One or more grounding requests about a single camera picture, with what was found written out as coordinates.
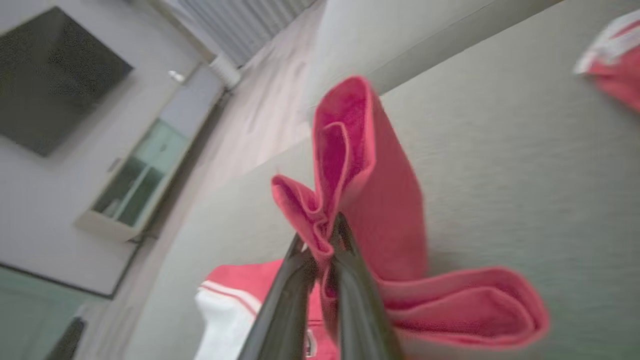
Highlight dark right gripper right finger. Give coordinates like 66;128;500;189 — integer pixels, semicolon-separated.
327;213;404;360

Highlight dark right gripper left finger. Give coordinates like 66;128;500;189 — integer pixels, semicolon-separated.
238;233;321;360

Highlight red white baseball jacket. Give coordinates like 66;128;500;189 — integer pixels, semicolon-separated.
194;75;551;360

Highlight white glass-door television cabinet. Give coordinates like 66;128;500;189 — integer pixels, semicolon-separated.
74;64;226;244

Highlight grey sofa seat cushion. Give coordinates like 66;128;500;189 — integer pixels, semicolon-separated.
122;0;640;360

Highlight white cylinder appliance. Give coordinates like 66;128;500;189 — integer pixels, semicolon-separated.
208;53;242;91

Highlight pale green floor rug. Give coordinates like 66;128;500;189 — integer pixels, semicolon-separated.
0;262;142;360

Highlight grey sofa back cushion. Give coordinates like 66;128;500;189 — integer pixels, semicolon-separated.
303;0;566;124

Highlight grey window curtain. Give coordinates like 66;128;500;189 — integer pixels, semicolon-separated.
170;0;317;67

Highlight red shorts with white stripes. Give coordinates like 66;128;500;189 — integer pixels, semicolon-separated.
573;10;640;114

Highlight black wall television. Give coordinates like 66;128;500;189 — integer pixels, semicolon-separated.
0;6;135;158

